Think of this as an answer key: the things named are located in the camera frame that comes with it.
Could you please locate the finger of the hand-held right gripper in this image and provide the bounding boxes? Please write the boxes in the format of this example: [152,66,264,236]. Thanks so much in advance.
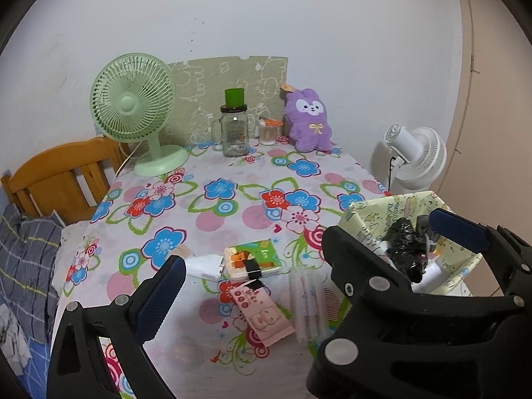
[307,224,532,399]
[430,210,532,298]

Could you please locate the glass mug jar green lid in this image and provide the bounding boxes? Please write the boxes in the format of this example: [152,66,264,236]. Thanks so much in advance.
[211,88,255,158]

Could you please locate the small jar orange lid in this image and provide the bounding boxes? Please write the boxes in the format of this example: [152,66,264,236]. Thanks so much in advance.
[258,116,284,146]

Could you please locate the green desk fan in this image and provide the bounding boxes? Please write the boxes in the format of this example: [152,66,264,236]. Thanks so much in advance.
[89,53,190,177]

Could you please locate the pink packet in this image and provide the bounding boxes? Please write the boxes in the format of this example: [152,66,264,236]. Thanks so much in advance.
[233,285,296,346]

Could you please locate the white fan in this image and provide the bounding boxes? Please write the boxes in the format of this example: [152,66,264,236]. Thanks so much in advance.
[370,124,447,196]

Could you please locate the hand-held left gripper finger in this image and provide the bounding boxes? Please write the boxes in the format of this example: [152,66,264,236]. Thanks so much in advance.
[47,253,188,399]

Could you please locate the black plastic bag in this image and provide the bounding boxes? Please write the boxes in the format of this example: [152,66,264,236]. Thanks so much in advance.
[384,218,435,282]

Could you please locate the grey plaid blanket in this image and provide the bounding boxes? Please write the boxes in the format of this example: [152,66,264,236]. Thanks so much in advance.
[0,203,65,345]

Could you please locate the green tissue pack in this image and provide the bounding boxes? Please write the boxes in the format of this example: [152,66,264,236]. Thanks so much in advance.
[223,239,283,281]

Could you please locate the wooden headboard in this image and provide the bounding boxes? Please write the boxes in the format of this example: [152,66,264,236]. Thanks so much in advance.
[0,136,129,221]

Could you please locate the white crumpled cloth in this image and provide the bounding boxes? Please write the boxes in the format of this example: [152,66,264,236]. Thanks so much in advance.
[0,303,32,377]

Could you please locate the grey sock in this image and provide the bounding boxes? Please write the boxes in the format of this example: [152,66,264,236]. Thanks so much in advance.
[417,215,442,254]

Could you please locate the floral tablecloth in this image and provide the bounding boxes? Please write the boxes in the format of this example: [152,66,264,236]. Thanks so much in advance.
[52,139,474,399]

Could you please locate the green patterned board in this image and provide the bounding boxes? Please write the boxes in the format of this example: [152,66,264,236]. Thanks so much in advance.
[166,55,289,146]

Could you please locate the purple plush bunny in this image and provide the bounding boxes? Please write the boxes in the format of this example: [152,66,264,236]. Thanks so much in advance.
[279,83,334,152]

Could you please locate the clear plastic packet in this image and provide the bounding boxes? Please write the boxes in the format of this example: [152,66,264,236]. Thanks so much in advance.
[288,272,333,343]

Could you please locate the blue bed sheet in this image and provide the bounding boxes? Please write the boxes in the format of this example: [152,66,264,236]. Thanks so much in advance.
[21,341,55,395]

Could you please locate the yellow patterned box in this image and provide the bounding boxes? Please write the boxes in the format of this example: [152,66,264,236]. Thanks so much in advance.
[336,190,485,296]

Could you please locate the beige wardrobe door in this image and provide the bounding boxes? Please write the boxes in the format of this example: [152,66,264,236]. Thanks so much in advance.
[428,0,532,250]

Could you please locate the white tissue pack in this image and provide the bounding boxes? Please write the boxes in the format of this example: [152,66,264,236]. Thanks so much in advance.
[185,255,228,282]

